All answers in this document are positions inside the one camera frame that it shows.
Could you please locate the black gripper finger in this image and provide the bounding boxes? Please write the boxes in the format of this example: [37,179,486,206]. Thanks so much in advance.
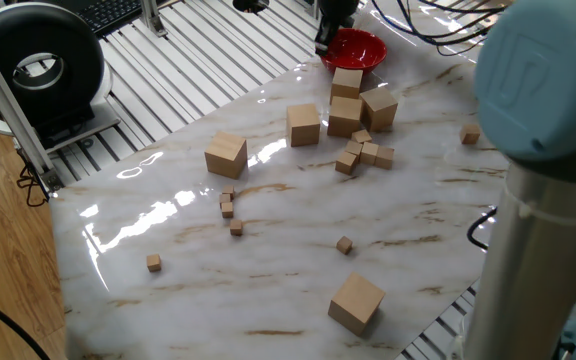
[313,17,343,57]

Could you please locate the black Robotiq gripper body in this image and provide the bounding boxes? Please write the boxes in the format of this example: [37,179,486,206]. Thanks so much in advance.
[316,0,361,29]

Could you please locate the large wooden cube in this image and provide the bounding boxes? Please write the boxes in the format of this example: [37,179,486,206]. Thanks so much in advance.
[330,67,364,101]
[286,102,322,148]
[359,85,399,133]
[326,95,365,140]
[204,130,249,181]
[327,271,387,337]

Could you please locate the red bowl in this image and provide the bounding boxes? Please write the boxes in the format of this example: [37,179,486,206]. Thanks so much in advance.
[320,28,388,76]

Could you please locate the black round object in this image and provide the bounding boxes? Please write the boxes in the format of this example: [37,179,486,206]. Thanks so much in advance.
[231,0,271,14]

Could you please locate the black keyboard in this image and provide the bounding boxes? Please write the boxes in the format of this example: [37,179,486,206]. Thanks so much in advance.
[42,0,172,39]

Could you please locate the marble pattern board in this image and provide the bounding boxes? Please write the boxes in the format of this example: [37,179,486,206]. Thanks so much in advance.
[49,0,512,360]

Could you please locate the thick black gripper cable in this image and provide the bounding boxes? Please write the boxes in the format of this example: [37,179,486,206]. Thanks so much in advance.
[370,0,507,56]

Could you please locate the aluminium frame profile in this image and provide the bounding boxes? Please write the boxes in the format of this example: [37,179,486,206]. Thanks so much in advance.
[140,0,169,39]
[0,17,65,194]

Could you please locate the black base cable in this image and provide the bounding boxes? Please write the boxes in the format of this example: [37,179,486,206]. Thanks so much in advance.
[466,206,499,251]

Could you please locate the tangled black cable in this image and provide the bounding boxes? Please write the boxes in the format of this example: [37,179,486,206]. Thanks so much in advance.
[15,149,49,209]

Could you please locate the black floor cable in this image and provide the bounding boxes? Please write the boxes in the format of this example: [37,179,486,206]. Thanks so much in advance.
[0,282,52,360]

